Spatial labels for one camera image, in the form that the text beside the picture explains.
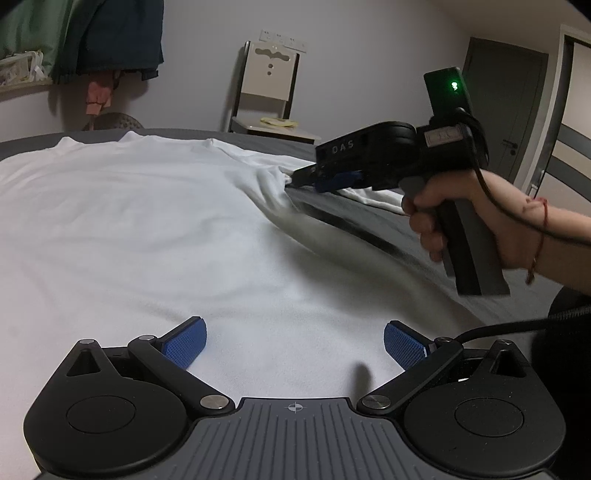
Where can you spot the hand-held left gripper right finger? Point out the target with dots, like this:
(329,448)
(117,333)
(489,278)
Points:
(406,344)

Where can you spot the white t-shirt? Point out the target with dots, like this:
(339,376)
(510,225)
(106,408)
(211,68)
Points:
(138,221)

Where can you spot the dark teal jacket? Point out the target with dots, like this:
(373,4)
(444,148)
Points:
(115,37)

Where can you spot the white wall socket strip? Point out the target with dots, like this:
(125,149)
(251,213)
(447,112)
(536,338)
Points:
(284,39)

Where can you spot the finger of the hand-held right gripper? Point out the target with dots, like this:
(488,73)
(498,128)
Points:
(339,181)
(304,176)

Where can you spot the grey stone ledge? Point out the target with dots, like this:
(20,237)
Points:
(23,90)

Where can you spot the person's right forearm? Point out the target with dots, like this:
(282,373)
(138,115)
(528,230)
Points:
(563,254)

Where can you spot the clear zip pouch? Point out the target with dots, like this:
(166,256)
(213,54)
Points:
(18,69)

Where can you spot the yellow cloth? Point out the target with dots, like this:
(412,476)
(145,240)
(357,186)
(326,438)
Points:
(279,122)

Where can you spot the dark grey door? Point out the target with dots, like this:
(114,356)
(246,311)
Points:
(503,101)

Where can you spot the cream wooden chair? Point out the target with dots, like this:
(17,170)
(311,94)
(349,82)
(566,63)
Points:
(265,78)

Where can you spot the pink cloth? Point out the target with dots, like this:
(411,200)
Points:
(101,94)

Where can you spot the green curtain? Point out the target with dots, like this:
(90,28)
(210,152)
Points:
(27,23)

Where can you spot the person's right hand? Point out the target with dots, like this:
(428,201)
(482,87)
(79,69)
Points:
(485,194)

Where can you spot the round grey stool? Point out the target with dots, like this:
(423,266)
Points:
(115,122)

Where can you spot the cream wardrobe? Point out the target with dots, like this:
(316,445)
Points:
(570,161)

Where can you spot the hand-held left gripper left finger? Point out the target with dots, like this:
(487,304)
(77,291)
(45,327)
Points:
(184,344)

